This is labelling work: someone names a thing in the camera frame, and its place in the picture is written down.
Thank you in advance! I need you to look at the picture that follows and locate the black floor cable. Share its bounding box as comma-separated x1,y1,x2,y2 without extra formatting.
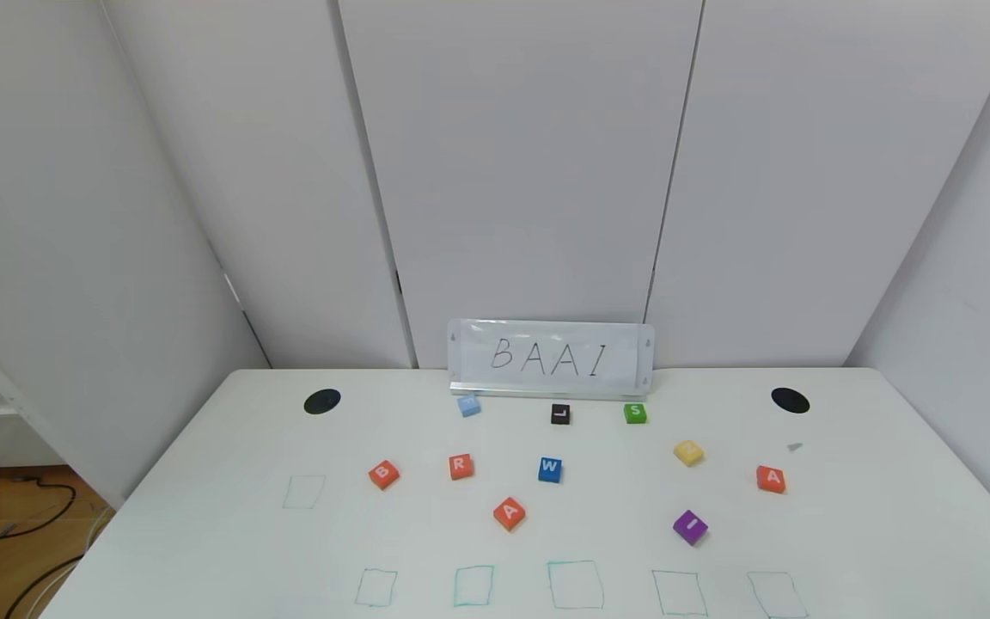
0,443,77,542
3,555,85,619

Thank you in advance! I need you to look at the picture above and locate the purple I letter block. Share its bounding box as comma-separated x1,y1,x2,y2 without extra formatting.
672,509,709,547

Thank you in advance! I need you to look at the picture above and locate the white BAAI sign card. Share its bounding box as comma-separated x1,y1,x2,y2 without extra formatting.
448,319,656,401

